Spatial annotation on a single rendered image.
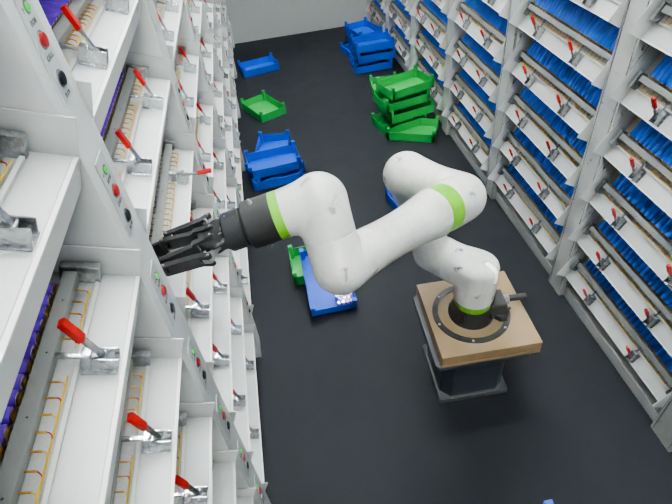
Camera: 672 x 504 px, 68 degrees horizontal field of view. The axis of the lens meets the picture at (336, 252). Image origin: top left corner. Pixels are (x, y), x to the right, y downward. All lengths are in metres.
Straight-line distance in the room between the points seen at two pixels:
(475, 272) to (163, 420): 1.00
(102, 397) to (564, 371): 1.73
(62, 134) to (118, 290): 0.23
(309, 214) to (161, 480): 0.47
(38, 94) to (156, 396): 0.48
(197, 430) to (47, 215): 0.61
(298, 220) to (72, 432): 0.48
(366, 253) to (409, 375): 1.11
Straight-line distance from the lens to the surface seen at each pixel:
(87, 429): 0.63
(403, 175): 1.28
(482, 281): 1.55
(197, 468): 1.03
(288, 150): 3.07
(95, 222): 0.73
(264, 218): 0.89
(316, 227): 0.89
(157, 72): 1.37
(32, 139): 0.67
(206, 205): 1.55
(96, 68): 0.90
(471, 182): 1.22
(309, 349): 2.08
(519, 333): 1.72
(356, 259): 0.91
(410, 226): 1.04
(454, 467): 1.83
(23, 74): 0.64
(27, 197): 0.61
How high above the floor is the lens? 1.66
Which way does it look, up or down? 43 degrees down
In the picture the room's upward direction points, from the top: 7 degrees counter-clockwise
